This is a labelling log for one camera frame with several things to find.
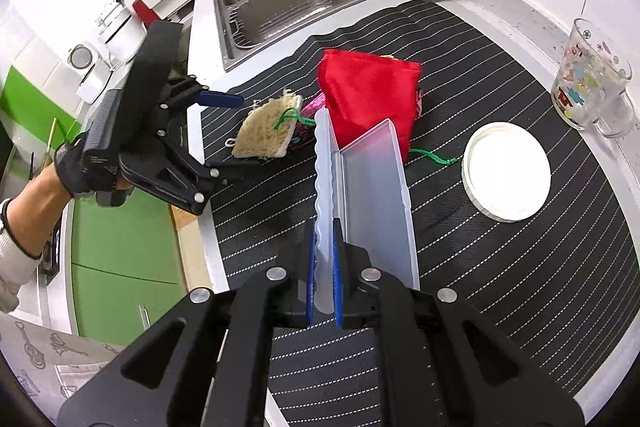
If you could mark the pink patterned pouch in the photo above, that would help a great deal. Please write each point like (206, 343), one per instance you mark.
(302, 138)

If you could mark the person's left forearm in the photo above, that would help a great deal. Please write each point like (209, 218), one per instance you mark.
(30, 212)

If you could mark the clear plastic box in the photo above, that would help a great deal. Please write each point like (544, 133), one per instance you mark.
(370, 187)

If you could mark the person's left hand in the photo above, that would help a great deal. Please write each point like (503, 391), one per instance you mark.
(75, 167)

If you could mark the red cloth pouch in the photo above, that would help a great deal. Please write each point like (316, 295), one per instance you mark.
(370, 92)

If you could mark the white round lid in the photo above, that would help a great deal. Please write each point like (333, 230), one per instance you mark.
(505, 172)

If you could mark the black striped mat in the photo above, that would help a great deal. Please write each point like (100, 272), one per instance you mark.
(500, 282)

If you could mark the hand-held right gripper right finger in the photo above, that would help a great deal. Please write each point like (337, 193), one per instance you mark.
(339, 279)

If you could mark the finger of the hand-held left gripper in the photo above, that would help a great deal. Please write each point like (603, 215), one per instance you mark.
(225, 172)
(217, 99)

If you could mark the red plastic piece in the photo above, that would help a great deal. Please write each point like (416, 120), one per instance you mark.
(145, 12)

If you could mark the green kitchen cabinet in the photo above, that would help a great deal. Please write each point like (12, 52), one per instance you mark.
(125, 252)

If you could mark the stainless steel sink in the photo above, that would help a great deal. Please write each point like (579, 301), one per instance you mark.
(280, 7)

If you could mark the beige loofah sponge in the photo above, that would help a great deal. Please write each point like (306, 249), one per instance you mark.
(265, 127)

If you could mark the printed glass mug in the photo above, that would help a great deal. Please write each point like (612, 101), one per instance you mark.
(587, 77)

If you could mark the white box with round dial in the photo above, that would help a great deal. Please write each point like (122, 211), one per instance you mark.
(82, 59)

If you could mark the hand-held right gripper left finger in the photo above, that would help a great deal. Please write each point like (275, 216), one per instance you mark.
(310, 279)

